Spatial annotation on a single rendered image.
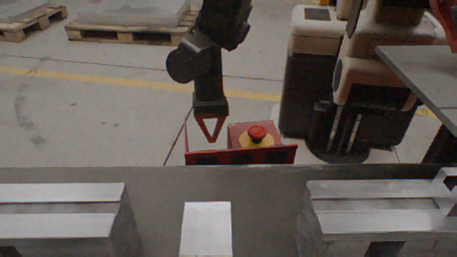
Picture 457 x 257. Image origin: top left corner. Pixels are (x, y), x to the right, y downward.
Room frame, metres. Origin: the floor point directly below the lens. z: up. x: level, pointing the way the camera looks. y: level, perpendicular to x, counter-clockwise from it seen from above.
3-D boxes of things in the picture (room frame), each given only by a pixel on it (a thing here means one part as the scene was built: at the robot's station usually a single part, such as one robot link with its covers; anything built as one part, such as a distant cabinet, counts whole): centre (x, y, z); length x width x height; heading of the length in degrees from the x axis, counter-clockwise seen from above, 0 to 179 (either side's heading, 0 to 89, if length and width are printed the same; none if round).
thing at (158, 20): (3.28, 0.89, 0.20); 1.01 x 0.63 x 0.12; 82
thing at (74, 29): (3.27, 0.89, 0.07); 1.20 x 0.81 x 0.14; 82
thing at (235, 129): (0.48, -0.02, 0.75); 0.20 x 0.16 x 0.18; 97
